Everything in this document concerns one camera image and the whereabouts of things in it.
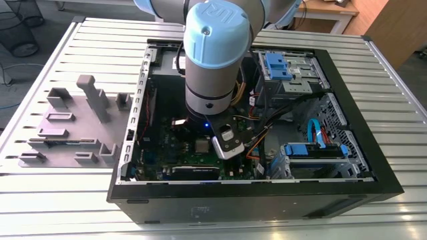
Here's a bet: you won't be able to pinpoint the silver CPU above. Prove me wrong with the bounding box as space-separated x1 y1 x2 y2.
195 138 212 153

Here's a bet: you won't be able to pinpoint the green motherboard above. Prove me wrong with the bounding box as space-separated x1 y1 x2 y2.
132 115 265 182

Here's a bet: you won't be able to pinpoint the grey power supply unit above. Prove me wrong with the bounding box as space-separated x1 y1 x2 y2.
149 48 188 121

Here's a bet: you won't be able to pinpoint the black graphics card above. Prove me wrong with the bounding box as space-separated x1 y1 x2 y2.
169 165 221 181

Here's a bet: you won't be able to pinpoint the hard disk in blue carrier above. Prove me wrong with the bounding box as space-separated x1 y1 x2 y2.
281 142 349 161

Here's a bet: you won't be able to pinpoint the black PC case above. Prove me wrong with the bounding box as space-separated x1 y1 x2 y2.
105 37 406 225

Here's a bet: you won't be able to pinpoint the silver drive cage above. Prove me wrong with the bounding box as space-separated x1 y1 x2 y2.
251 51 332 109

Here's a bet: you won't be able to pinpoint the grey parts rack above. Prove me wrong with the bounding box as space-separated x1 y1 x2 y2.
16 74 135 169

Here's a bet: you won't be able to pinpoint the blue drive latch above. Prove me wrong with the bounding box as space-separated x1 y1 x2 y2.
264 52 289 81

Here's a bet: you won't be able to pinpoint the RAM stick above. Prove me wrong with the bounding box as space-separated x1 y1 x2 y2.
28 138 96 147

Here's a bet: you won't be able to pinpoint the perforated silver disk cage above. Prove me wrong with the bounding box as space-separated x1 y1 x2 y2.
279 92 375 181

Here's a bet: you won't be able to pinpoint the wooden desk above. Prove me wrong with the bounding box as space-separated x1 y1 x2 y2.
292 0 360 36

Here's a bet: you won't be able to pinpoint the large black mesh bin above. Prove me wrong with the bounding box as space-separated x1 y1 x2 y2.
0 11 40 58

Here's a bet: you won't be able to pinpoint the small black mesh bin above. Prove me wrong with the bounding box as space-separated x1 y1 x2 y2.
11 0 47 28

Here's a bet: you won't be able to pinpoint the wooden cabinet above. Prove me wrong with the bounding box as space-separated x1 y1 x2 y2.
343 0 427 72

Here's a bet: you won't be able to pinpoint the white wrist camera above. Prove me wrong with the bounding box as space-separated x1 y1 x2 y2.
209 124 247 161

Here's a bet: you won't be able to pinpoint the yellow power wire bundle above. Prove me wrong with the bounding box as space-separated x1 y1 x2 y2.
232 79 248 106

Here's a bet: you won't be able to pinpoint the orange wire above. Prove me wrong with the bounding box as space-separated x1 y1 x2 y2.
245 143 268 161

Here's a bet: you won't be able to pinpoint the thin black cable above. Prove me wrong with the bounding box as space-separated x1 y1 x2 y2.
259 119 268 181

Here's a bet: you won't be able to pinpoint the black camera cable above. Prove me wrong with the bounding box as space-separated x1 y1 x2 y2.
175 42 187 77

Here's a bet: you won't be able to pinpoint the black cable bundle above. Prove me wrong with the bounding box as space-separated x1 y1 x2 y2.
244 92 323 147

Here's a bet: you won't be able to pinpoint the blue SATA cable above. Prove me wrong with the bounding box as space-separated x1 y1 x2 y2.
305 117 329 148

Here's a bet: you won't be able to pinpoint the red SATA cable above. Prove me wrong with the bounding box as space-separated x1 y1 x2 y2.
319 124 336 146

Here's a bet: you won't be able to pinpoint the white desk frame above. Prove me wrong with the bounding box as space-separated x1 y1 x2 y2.
43 0 157 24

